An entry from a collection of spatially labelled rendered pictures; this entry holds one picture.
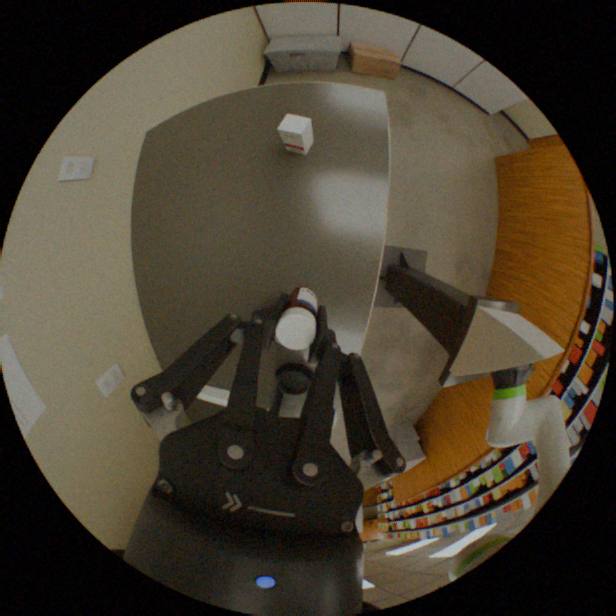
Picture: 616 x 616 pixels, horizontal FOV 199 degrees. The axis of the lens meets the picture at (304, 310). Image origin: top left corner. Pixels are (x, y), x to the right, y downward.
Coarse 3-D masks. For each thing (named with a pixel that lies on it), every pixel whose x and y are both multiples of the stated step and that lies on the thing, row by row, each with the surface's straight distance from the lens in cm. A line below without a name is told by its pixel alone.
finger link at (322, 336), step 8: (320, 312) 18; (320, 320) 17; (320, 328) 15; (320, 336) 14; (328, 336) 15; (312, 344) 16; (320, 344) 15; (312, 352) 15; (320, 352) 15; (312, 360) 16
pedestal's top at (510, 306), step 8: (472, 296) 58; (480, 296) 62; (472, 304) 58; (480, 304) 58; (488, 304) 62; (496, 304) 66; (504, 304) 70; (512, 304) 76; (520, 304) 83; (472, 312) 58; (512, 312) 78; (464, 320) 60; (464, 328) 60; (464, 336) 60; (456, 344) 63; (456, 352) 63; (448, 360) 66; (448, 368) 67; (440, 376) 70; (448, 376) 67; (456, 376) 70; (464, 376) 74; (472, 376) 79; (480, 376) 85; (448, 384) 71
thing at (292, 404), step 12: (288, 372) 43; (276, 384) 42; (288, 384) 40; (300, 384) 41; (276, 396) 39; (288, 396) 38; (300, 396) 39; (276, 408) 37; (288, 408) 36; (300, 408) 37
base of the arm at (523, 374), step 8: (512, 368) 61; (520, 368) 62; (528, 368) 68; (496, 376) 64; (504, 376) 62; (512, 376) 63; (520, 376) 64; (528, 376) 74; (496, 384) 65; (504, 384) 63; (512, 384) 63; (520, 384) 65
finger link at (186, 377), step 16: (224, 320) 13; (240, 320) 14; (208, 336) 12; (224, 336) 12; (192, 352) 10; (208, 352) 10; (224, 352) 13; (176, 368) 10; (192, 368) 10; (208, 368) 11; (144, 384) 9; (160, 384) 9; (176, 384) 9; (192, 384) 10; (144, 400) 9; (160, 400) 9; (192, 400) 11
